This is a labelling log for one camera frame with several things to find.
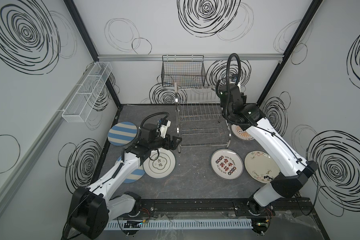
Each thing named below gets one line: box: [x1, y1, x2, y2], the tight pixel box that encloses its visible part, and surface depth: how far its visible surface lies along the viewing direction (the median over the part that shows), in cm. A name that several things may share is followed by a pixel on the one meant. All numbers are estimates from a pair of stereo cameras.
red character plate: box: [210, 148, 244, 180], surface depth 91 cm
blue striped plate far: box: [107, 121, 138, 146], surface depth 104 cm
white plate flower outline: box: [142, 148, 176, 179], surface depth 88 cm
